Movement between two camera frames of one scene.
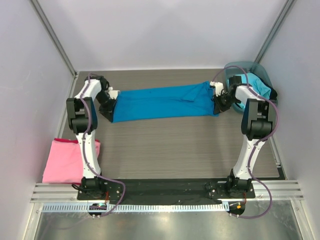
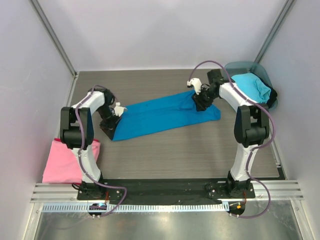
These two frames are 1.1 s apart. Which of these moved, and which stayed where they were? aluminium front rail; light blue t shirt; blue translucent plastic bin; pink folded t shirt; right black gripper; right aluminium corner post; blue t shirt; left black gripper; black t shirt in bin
Moved: left black gripper; blue t shirt; right black gripper
Stayed: aluminium front rail; pink folded t shirt; light blue t shirt; right aluminium corner post; black t shirt in bin; blue translucent plastic bin
